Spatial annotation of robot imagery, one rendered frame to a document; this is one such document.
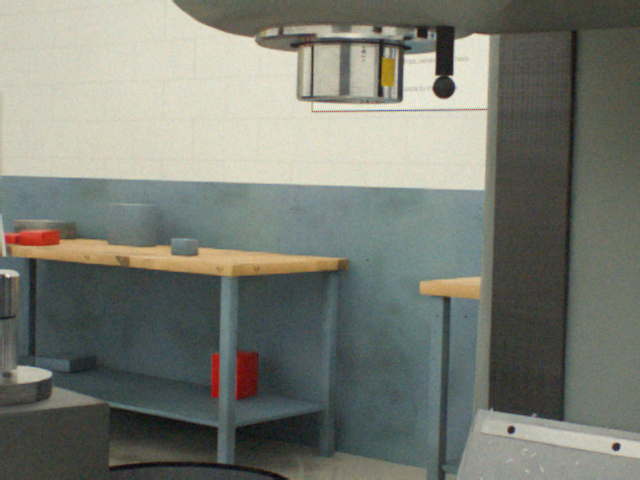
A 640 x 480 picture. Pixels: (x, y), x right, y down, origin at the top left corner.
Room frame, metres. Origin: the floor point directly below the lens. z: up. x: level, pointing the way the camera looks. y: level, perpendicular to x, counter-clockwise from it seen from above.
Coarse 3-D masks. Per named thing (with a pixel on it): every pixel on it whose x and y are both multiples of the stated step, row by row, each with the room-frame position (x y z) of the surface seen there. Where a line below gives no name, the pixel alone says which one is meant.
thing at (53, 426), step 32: (0, 384) 0.78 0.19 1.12; (32, 384) 0.80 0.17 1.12; (0, 416) 0.77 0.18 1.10; (32, 416) 0.78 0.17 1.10; (64, 416) 0.79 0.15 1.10; (96, 416) 0.81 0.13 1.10; (0, 448) 0.76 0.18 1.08; (32, 448) 0.78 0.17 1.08; (64, 448) 0.79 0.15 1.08; (96, 448) 0.81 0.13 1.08
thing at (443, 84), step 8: (440, 32) 0.55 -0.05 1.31; (448, 32) 0.55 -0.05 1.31; (440, 40) 0.55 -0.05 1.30; (448, 40) 0.55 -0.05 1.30; (440, 48) 0.55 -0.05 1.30; (448, 48) 0.55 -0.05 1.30; (440, 56) 0.55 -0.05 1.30; (448, 56) 0.55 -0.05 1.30; (440, 64) 0.55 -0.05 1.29; (448, 64) 0.55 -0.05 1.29; (440, 72) 0.55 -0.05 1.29; (448, 72) 0.55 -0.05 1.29; (440, 80) 0.55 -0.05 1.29; (448, 80) 0.55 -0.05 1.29; (440, 88) 0.55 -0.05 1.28; (448, 88) 0.55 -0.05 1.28; (440, 96) 0.55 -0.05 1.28; (448, 96) 0.55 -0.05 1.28
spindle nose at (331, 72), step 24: (312, 48) 0.57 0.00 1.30; (336, 48) 0.57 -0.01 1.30; (360, 48) 0.57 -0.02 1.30; (384, 48) 0.57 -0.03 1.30; (312, 72) 0.57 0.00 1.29; (336, 72) 0.57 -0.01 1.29; (360, 72) 0.57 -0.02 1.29; (312, 96) 0.57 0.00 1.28; (336, 96) 0.57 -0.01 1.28; (360, 96) 0.57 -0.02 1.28; (384, 96) 0.57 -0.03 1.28
